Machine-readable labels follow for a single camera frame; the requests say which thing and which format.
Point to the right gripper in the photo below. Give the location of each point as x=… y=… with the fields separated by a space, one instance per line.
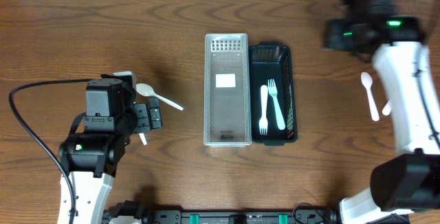
x=333 y=34

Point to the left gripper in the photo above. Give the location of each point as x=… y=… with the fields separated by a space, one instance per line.
x=143 y=116

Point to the white spoon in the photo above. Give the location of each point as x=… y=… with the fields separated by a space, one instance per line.
x=143 y=138
x=147 y=91
x=367 y=82

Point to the white fork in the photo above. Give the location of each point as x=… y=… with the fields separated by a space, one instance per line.
x=386 y=110
x=263 y=123

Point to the pale green fork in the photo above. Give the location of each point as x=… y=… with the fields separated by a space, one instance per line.
x=278 y=113

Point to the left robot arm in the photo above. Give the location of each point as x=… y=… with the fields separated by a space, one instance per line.
x=97 y=141

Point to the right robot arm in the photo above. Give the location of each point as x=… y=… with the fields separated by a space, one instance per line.
x=397 y=48

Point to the black plastic basket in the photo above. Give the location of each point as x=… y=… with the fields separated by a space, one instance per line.
x=272 y=61

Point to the clear plastic basket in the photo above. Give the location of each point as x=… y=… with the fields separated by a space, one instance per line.
x=227 y=117

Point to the white label sticker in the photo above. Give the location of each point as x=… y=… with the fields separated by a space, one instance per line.
x=225 y=81

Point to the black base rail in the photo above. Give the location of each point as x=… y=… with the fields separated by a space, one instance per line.
x=134 y=212

